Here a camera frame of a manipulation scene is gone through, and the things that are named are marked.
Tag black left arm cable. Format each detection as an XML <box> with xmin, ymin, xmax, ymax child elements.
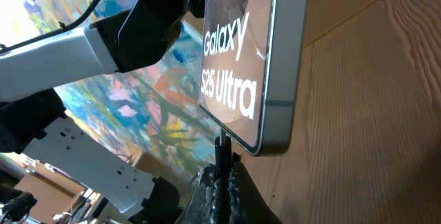
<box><xmin>0</xmin><ymin>0</ymin><xmax>116</xmax><ymax>54</ymax></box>

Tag black USB charging cable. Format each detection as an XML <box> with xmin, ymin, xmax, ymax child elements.
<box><xmin>214</xmin><ymin>129</ymin><xmax>234</xmax><ymax>224</ymax></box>

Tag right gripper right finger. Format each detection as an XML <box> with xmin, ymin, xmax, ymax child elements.
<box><xmin>228</xmin><ymin>152</ymin><xmax>282</xmax><ymax>224</ymax></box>

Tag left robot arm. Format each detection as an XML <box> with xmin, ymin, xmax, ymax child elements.
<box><xmin>1</xmin><ymin>0</ymin><xmax>205</xmax><ymax>223</ymax></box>

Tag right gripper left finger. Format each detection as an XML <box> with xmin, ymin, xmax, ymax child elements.
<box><xmin>175</xmin><ymin>165</ymin><xmax>219</xmax><ymax>224</ymax></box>

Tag Samsung Galaxy smartphone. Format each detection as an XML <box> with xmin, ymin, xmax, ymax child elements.
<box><xmin>198</xmin><ymin>0</ymin><xmax>307</xmax><ymax>156</ymax></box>

